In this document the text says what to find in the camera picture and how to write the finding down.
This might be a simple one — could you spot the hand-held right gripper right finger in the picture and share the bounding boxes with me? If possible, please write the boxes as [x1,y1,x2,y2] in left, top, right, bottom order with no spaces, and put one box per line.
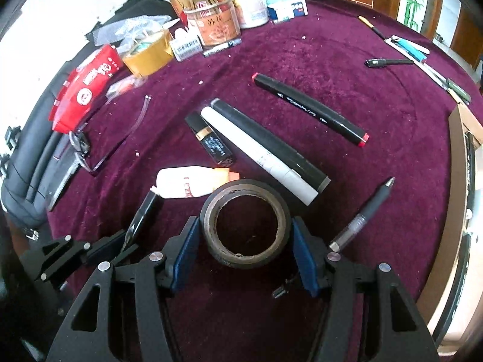
[272,216,440,362]

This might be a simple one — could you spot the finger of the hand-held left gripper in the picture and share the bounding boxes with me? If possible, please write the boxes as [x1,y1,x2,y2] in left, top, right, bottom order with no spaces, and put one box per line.
[111,241,141,272]
[19,229,129,291]

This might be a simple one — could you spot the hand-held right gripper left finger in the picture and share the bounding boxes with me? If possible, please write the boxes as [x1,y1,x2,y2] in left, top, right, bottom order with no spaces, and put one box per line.
[45,216,200,362]

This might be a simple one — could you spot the small black tube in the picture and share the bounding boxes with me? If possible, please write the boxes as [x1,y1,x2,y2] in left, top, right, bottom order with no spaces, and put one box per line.
[126,189,164,249]

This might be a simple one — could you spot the dark tape roll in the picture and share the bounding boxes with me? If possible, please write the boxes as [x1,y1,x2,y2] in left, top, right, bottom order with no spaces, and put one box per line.
[199,179,292,269]

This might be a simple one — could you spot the black lipstick tube gold band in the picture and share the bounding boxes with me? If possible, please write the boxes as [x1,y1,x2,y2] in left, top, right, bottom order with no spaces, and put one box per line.
[185,112,236,167]

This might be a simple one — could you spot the black marker grey caps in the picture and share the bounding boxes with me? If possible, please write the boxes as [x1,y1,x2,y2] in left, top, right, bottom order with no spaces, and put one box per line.
[209,98,331,193]

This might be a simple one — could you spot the cardboard box tray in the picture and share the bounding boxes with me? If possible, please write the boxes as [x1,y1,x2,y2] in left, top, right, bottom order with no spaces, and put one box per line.
[415,103,483,355]

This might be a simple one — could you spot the white glue bottle orange cap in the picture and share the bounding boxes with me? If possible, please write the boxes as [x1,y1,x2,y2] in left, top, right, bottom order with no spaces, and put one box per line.
[155,166,240,200]

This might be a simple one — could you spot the black flat case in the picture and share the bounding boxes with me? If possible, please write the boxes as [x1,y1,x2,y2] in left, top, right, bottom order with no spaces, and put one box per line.
[47,154,82,212]

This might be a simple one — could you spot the black gel pen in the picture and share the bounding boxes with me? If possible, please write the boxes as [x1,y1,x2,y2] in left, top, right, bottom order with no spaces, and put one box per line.
[328,176,396,252]

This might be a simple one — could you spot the white marker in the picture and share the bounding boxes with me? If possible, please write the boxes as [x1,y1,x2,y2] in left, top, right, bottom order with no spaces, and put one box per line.
[200,106,319,206]

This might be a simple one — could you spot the black backpack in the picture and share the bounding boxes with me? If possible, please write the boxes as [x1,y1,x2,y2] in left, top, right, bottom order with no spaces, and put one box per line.
[0,0,178,230]

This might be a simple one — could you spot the black marker red caps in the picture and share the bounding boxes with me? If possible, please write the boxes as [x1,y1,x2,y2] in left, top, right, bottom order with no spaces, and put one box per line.
[252,72,369,148]

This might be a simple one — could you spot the clear plastic strip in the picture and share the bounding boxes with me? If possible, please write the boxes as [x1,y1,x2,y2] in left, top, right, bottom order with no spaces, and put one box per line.
[91,95,152,174]

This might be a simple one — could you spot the orange item clear packet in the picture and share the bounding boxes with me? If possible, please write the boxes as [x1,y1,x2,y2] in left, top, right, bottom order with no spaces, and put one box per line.
[106,75,146,100]

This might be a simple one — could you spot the red plastic bag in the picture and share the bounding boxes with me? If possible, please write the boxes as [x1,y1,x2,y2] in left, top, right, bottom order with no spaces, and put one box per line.
[51,43,125,134]

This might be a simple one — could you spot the tan packing tape roll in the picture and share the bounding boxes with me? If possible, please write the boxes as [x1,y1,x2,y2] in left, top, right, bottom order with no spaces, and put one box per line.
[123,30,175,77]

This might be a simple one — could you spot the small white barcode box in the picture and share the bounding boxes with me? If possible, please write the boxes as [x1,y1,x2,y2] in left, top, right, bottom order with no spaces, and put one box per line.
[169,32,202,62]

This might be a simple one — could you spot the small black white pen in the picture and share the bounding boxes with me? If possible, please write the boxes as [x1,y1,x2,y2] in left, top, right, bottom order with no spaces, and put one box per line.
[203,38,242,58]

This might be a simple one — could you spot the black clip pen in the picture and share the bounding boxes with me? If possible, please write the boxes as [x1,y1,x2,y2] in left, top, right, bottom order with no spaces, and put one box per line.
[364,58,415,69]

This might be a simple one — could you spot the clear plastic bag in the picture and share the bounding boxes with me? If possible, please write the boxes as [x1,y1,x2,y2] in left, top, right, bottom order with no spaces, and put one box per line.
[88,14,172,51]

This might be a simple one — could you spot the green pen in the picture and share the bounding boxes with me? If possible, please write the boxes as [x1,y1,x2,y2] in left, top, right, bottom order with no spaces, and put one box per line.
[445,78,472,105]

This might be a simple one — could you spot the clear jar red lid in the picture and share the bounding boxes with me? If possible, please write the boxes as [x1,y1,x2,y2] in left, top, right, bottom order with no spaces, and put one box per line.
[184,0,242,48]

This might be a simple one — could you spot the blue lighter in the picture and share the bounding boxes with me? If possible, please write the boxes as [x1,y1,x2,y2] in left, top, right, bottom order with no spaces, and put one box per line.
[398,38,428,63]

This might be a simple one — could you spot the white flat stick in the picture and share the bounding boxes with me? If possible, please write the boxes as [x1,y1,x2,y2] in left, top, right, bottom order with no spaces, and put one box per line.
[390,35,431,54]

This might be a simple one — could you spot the yellow black pen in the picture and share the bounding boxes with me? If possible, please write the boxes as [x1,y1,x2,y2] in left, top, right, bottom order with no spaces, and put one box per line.
[358,15,386,40]

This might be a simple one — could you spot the small white blue box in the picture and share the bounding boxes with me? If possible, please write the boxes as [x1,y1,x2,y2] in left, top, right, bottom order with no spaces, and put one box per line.
[272,0,308,21]

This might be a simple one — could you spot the white plastic jar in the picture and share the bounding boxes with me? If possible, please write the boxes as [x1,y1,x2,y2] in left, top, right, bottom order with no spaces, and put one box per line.
[222,0,269,30]

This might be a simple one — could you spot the metal key ring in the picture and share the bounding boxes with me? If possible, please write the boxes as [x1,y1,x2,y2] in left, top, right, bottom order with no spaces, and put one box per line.
[68,130,93,172]

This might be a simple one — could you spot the bamboo wall poster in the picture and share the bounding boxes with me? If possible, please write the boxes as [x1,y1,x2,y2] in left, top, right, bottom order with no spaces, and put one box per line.
[400,0,431,33]

